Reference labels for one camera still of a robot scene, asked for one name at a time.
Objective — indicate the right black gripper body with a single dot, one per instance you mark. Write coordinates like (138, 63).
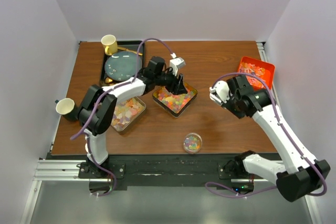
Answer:
(232, 105)

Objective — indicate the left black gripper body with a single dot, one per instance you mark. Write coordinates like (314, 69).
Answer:
(167, 80)

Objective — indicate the gold tin of gummy candies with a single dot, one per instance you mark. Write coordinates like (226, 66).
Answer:
(175, 105)

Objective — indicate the orange box of lollipops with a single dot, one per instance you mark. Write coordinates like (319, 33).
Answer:
(261, 69)

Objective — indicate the silver tin of popsicle candies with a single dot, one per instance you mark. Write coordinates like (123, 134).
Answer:
(126, 113)

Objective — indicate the clear plastic jar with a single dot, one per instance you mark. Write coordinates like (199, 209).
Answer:
(192, 143)

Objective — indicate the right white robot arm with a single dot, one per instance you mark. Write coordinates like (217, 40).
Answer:
(300, 173)

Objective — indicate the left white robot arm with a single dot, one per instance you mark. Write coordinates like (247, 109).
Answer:
(96, 110)

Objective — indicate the black serving tray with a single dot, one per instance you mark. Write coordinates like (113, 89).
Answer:
(133, 44)

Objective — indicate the blue-grey plate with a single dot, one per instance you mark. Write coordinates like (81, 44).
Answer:
(121, 66)

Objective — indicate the gold spoon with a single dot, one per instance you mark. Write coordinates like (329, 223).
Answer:
(108, 81)

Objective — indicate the yellow mug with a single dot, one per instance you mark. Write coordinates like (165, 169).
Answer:
(110, 45)

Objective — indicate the dark green paper cup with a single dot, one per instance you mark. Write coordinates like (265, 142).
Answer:
(67, 108)

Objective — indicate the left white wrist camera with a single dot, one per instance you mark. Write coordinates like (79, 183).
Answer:
(176, 63)

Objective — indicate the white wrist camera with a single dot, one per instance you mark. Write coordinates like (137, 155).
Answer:
(176, 63)
(220, 93)

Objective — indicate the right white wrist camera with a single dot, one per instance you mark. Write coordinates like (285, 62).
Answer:
(220, 93)

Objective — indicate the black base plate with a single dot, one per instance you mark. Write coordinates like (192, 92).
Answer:
(180, 170)

